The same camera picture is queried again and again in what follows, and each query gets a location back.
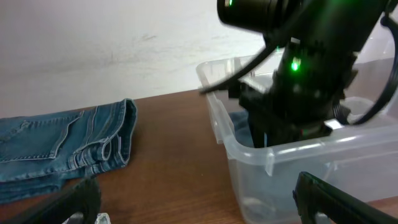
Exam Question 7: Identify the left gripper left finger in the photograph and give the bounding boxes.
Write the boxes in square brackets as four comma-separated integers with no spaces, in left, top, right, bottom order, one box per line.
[6,177,101,224]

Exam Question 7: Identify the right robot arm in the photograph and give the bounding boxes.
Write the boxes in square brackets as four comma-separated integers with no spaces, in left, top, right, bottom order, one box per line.
[211,0,397,148]

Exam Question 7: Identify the clear plastic storage container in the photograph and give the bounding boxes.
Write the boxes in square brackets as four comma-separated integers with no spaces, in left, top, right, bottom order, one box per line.
[197,36,397,223]

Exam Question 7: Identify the dark blue folded jeans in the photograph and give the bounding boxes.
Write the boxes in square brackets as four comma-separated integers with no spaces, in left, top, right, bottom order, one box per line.
[1,98,137,203]

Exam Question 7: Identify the teal blue shirt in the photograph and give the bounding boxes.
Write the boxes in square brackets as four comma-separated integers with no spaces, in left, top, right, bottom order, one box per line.
[229,110,330,218]

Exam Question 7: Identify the right black cable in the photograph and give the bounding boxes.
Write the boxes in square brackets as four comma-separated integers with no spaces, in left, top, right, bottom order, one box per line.
[198,12,398,126]

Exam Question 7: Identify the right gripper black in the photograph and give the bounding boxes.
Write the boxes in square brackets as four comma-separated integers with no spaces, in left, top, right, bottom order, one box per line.
[228,70,358,147]

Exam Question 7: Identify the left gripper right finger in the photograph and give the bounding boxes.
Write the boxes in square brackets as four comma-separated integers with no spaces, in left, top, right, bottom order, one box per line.
[293,172,397,224]

